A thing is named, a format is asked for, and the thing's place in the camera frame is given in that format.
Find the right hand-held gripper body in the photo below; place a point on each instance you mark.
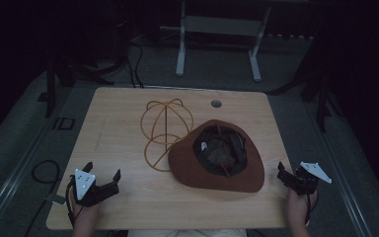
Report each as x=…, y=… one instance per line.
x=304, y=182

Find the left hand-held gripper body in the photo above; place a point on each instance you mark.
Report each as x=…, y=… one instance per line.
x=89, y=192

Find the brown felt hat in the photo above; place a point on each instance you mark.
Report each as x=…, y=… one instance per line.
x=190, y=168

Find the person's left hand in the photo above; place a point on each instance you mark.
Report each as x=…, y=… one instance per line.
x=86, y=212

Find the person's right hand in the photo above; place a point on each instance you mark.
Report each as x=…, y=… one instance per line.
x=297, y=205

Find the small grey floor tag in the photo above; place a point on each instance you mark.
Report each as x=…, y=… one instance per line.
x=55, y=198

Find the black metal stand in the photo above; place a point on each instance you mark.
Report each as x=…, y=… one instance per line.
x=50, y=89
x=320, y=102

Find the round grey table grommet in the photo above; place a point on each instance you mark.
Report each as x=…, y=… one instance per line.
x=216, y=104

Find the black rectangular floor bracket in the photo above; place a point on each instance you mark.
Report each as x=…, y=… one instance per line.
x=64, y=123

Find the white metal table frame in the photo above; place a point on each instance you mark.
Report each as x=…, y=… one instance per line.
x=222, y=25

